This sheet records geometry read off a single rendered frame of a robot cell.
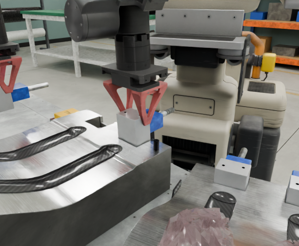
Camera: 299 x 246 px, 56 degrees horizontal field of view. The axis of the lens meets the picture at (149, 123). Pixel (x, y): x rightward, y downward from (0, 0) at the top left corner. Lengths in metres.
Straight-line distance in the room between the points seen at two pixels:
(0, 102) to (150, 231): 0.45
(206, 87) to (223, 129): 0.13
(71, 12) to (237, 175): 0.34
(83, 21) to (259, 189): 0.36
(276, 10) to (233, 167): 5.03
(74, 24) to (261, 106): 0.80
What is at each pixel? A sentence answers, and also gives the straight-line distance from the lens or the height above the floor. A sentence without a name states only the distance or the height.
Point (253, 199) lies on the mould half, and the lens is 0.46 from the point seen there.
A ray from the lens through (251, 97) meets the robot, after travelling 1.08.
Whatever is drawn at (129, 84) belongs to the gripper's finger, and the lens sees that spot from 0.45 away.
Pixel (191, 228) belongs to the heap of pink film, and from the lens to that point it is 0.29.
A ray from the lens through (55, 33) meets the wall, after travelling 8.03.
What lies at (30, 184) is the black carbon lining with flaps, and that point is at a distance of 0.45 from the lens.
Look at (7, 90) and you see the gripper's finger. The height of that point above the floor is 0.95.
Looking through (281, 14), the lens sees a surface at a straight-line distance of 5.41.
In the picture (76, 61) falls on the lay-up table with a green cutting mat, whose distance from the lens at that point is 4.41.
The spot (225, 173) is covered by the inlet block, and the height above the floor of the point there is 0.88.
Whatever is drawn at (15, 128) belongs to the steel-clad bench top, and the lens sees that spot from 0.86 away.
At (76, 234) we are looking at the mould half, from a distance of 0.43.
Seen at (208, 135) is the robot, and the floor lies 0.77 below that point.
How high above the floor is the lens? 1.13
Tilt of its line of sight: 24 degrees down
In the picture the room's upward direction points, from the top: straight up
